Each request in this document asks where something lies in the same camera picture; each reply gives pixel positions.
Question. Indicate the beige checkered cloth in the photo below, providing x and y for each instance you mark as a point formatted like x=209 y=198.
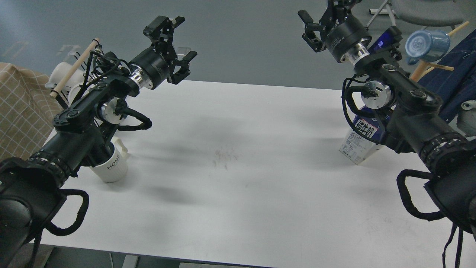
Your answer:
x=26 y=111

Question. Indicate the black wire cup rack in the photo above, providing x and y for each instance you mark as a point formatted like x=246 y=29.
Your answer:
x=66 y=80

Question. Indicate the grey metal object right edge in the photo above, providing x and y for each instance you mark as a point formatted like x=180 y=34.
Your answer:
x=466 y=119

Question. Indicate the grey office chair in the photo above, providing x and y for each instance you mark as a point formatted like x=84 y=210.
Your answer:
x=429 y=13

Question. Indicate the white HOME mug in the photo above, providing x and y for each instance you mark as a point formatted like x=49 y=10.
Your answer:
x=116 y=167

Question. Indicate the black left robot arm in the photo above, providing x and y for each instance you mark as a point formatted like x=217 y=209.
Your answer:
x=32 y=195

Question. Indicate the wooden cup tree stand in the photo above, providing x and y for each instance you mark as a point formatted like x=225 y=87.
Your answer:
x=425 y=67

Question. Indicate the blue white milk carton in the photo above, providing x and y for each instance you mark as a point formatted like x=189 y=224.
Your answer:
x=357 y=148

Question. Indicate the white cup on rack front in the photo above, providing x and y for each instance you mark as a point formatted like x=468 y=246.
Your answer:
x=73 y=93

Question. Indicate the blue plastic cup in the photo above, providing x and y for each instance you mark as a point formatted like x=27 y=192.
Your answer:
x=427 y=46

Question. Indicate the dark blue fabric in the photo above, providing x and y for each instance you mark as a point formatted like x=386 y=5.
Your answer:
x=459 y=85

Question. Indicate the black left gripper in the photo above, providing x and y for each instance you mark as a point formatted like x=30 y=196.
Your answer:
x=159 y=62

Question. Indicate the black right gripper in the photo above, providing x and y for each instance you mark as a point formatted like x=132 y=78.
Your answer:
x=343 y=29

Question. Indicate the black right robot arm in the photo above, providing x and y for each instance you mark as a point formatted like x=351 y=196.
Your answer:
x=384 y=105

